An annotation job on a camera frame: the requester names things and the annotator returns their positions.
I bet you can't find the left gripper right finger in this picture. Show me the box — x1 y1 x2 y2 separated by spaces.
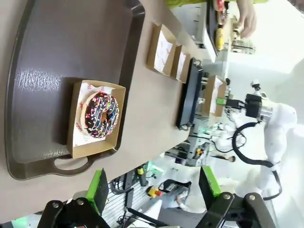
199 166 274 228

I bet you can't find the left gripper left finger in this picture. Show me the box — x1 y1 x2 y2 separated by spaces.
39 168 110 228

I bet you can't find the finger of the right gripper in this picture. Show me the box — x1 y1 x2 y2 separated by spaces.
216 96 247 109

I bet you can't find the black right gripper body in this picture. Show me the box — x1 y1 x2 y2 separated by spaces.
244 93 263 117

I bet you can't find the brown cardboard box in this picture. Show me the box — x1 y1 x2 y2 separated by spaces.
170 44 191 84
145 22 178 77
203 75 228 117
66 79 126 159

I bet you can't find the chocolate donut with colourful sprinkles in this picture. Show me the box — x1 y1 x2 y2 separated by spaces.
80 92 120 140

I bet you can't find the yellow glazed donut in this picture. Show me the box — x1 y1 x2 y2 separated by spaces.
214 28 226 51

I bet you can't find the dark blue serving tray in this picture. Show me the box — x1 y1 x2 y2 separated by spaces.
205 0 219 57

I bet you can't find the chocolate donut with brown crumbs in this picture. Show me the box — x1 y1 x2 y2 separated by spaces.
217 10 228 26

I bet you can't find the black plastic tray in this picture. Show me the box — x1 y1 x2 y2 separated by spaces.
175 57 204 131

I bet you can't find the brown plastic tray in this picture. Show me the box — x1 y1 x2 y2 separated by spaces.
4 0 146 181

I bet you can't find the person's right hand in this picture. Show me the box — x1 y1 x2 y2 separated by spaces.
236 0 258 38

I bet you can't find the white red-printed paper liner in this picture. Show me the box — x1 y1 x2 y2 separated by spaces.
153 30 176 73
177 51 188 81
210 77 224 114
73 80 117 147

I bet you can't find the yellow red emergency stop button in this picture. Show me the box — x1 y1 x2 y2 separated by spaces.
147 186 162 198

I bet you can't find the person in green jacket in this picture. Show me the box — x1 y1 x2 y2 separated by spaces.
163 0 214 8

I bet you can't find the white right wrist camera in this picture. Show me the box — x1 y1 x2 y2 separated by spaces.
250 80 262 92

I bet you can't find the black right arm cable sleeve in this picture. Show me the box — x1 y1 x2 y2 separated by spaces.
232 121 284 200

